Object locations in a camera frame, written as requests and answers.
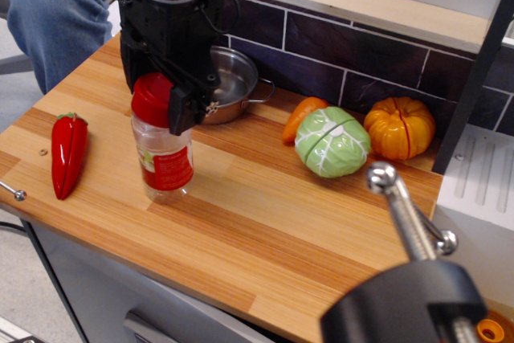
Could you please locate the steel ball-end rod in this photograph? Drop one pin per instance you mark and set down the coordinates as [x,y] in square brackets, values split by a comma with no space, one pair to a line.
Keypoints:
[19,195]

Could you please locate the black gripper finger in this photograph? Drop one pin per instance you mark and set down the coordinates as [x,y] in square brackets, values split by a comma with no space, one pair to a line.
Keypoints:
[187,107]
[137,62]

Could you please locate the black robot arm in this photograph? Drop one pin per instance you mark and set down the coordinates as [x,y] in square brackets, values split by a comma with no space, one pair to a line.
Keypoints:
[174,37]

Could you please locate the white dish drainer sink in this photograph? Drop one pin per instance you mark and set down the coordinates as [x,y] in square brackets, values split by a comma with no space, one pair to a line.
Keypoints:
[476,203]

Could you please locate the small steel pot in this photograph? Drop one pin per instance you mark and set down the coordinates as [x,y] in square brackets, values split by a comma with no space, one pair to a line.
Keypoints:
[238,80]

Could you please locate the orange toy carrot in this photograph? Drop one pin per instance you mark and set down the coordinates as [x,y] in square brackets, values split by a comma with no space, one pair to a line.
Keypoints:
[303,109]

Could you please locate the grey cabinet drawer handle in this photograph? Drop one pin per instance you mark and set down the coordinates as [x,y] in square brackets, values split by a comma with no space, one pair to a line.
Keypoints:
[140,330]

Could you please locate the orange plastic knob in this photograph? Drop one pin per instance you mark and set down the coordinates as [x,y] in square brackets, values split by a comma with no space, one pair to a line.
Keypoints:
[490,331]

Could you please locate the orange toy pumpkin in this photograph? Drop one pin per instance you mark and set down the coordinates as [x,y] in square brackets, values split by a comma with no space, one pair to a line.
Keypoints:
[400,128]

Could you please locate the black clamp with steel screw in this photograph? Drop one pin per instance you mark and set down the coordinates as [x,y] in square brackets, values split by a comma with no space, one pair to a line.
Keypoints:
[425,300]

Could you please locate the green toy cabbage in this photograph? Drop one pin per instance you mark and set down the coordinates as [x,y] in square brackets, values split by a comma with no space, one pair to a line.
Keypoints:
[332,143]

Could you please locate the clear plastic jar red label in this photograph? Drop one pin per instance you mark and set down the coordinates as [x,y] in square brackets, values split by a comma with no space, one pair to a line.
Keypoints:
[166,161]

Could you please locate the dark shelf frame with backsplash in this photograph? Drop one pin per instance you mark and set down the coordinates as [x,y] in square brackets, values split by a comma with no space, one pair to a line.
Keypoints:
[355,59]

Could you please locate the red toy chili pepper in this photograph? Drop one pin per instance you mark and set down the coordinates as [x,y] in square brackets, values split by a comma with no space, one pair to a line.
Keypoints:
[69,141]

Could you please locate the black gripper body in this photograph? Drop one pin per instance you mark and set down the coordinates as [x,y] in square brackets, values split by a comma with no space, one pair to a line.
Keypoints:
[179,34]

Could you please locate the person leg in blue jeans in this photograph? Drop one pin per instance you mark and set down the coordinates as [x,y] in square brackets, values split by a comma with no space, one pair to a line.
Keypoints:
[58,35]

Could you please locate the red plastic cap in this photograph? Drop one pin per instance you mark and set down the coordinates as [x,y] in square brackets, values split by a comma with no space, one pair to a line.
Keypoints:
[150,101]

